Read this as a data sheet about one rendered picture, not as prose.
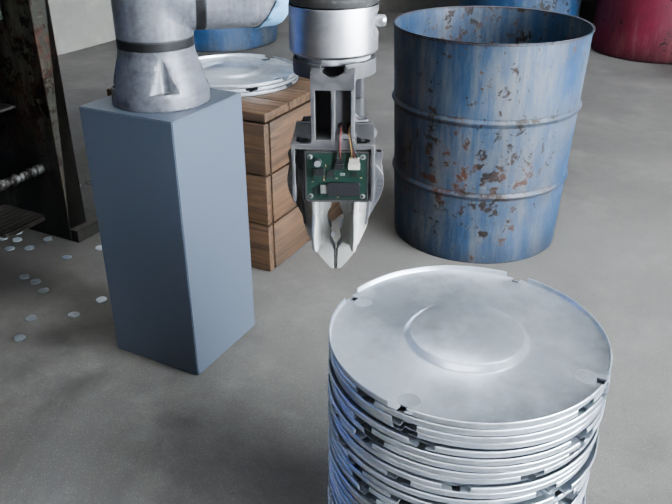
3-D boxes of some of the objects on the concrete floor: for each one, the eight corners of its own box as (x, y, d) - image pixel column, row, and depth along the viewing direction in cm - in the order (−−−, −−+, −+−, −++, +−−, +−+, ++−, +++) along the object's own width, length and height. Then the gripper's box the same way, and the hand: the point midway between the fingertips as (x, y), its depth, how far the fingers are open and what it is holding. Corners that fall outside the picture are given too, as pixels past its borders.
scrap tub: (579, 211, 188) (611, 14, 166) (537, 285, 155) (571, 52, 133) (423, 182, 206) (434, 0, 183) (356, 243, 173) (359, 30, 150)
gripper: (275, 69, 59) (284, 299, 69) (389, 70, 59) (382, 300, 69) (285, 46, 67) (292, 255, 77) (386, 46, 67) (380, 256, 76)
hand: (336, 251), depth 75 cm, fingers closed
